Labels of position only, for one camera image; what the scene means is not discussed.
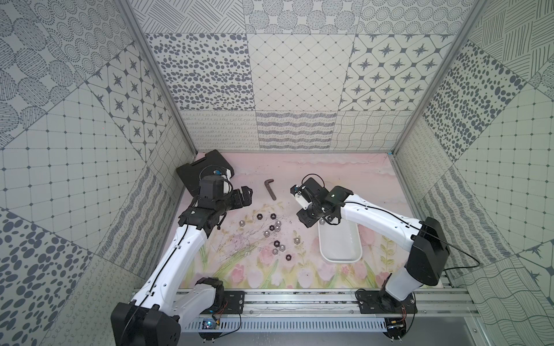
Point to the controller board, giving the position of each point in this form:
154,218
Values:
395,329
209,330

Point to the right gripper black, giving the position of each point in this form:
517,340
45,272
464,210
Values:
305,219

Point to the black plastic tool case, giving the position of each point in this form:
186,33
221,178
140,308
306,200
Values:
213,163

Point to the white storage tray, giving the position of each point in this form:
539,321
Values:
340,243

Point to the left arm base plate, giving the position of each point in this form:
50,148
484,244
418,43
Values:
225,302

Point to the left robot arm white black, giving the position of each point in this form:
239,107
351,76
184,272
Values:
155,315

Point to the right controller board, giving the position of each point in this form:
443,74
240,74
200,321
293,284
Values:
395,329

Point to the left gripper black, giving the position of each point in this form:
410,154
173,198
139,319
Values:
238,197

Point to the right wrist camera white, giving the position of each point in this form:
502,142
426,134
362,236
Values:
301,200

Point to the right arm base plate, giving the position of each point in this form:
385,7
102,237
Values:
379,302

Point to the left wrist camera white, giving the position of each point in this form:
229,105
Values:
228,187

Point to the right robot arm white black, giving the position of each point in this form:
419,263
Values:
423,240

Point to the rusty wrench jaw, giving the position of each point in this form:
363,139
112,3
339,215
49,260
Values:
268,187

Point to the white slotted cable duct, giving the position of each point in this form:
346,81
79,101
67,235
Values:
281,324

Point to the aluminium rail frame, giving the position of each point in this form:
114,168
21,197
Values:
335,303

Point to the left controller board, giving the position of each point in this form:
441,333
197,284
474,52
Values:
209,330

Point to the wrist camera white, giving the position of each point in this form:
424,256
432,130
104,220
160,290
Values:
228,187
301,200

